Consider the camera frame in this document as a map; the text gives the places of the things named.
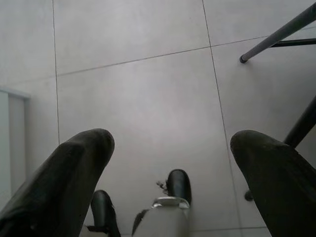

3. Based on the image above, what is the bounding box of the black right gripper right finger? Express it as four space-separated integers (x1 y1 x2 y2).
230 130 316 237

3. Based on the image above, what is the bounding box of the dark metal table leg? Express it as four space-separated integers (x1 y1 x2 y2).
239 1 316 64
244 95 316 201

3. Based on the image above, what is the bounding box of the black table crossbar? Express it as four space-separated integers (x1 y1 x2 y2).
270 39 316 48

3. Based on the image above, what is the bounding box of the robot right leg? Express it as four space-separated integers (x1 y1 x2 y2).
132 169 193 237

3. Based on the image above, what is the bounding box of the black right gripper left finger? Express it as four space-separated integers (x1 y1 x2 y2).
0 128 116 237

